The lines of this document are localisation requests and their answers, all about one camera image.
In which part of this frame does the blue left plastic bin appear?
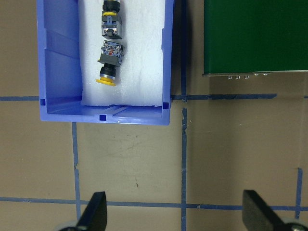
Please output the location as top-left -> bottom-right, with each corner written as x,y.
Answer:
37,0 -> 174,126

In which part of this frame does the green conveyor belt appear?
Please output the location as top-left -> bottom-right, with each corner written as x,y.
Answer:
204,0 -> 308,76

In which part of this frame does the white foam pad left bin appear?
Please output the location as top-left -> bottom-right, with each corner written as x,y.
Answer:
78,0 -> 165,106

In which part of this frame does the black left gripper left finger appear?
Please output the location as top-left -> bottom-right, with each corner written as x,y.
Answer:
76,192 -> 107,231

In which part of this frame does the red push button switch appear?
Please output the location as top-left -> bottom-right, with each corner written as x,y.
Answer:
101,0 -> 123,39

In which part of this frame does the yellow push button switch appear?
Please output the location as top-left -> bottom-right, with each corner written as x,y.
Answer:
96,40 -> 124,87

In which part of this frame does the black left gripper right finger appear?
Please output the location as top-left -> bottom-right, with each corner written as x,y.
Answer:
242,190 -> 289,231

